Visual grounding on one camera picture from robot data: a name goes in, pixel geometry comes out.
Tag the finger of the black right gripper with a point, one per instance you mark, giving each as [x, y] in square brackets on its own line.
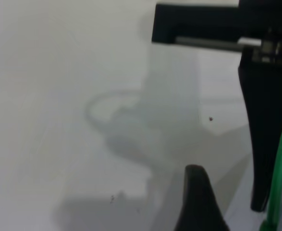
[263, 108]

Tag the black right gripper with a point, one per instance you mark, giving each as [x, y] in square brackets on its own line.
[203, 21]

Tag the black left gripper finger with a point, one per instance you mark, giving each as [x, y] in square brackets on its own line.
[198, 207]

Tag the clear plastic bag green zipper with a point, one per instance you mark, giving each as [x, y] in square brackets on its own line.
[278, 168]

